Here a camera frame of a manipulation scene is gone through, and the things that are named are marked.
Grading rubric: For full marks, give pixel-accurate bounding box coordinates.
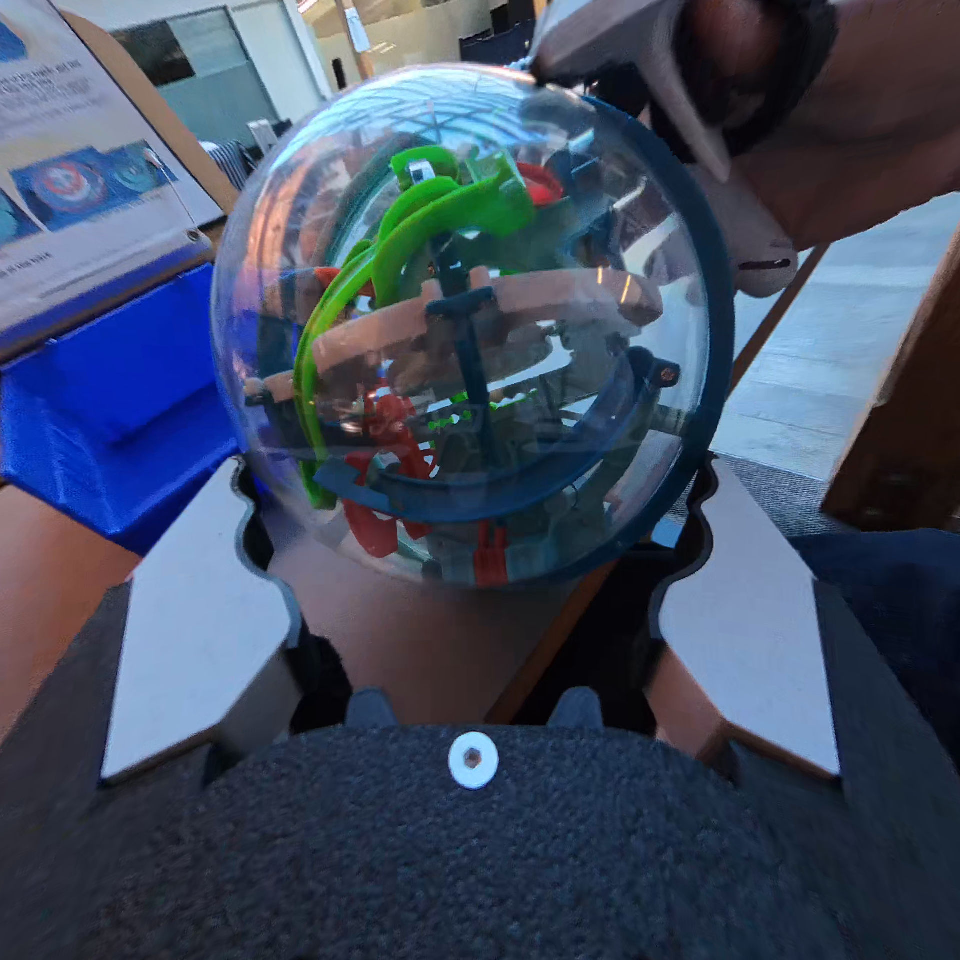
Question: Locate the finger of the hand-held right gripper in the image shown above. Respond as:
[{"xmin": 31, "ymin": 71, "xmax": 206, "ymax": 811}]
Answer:
[{"xmin": 527, "ymin": 0, "xmax": 681, "ymax": 102}]

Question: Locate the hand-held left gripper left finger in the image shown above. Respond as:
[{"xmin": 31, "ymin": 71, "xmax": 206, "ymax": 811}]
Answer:
[{"xmin": 100, "ymin": 457, "xmax": 305, "ymax": 784}]

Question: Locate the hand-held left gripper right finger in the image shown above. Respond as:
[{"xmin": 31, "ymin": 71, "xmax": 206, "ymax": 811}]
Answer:
[{"xmin": 645, "ymin": 456, "xmax": 843, "ymax": 778}]

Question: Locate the clear plastic maze ball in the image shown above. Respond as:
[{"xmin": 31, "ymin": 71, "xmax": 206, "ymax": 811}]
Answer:
[{"xmin": 211, "ymin": 63, "xmax": 737, "ymax": 591}]

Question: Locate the person's right hand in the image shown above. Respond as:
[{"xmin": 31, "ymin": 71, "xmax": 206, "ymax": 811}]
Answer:
[{"xmin": 686, "ymin": 0, "xmax": 960, "ymax": 255}]

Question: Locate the person's navy trouser leg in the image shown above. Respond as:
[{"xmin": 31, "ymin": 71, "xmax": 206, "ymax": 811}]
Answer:
[{"xmin": 788, "ymin": 525, "xmax": 960, "ymax": 759}]

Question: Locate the wooden furniture leg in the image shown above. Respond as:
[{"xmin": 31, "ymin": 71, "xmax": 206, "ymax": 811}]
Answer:
[{"xmin": 820, "ymin": 225, "xmax": 960, "ymax": 535}]

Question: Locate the blue plastic bin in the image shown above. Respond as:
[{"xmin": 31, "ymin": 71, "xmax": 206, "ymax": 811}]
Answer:
[{"xmin": 0, "ymin": 258, "xmax": 253, "ymax": 558}]

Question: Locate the grey office chair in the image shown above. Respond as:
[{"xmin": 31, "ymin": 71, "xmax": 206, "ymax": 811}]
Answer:
[{"xmin": 202, "ymin": 118, "xmax": 295, "ymax": 193}]

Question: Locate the brown cardboard backing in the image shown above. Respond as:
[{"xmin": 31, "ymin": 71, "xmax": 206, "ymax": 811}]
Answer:
[{"xmin": 67, "ymin": 8, "xmax": 237, "ymax": 221}]

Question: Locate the printed instruction sheet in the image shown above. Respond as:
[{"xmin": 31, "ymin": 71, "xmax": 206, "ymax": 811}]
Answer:
[{"xmin": 0, "ymin": 0, "xmax": 227, "ymax": 355}]

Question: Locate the wooden post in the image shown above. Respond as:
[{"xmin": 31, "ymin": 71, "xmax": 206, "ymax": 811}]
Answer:
[{"xmin": 340, "ymin": 0, "xmax": 378, "ymax": 82}]

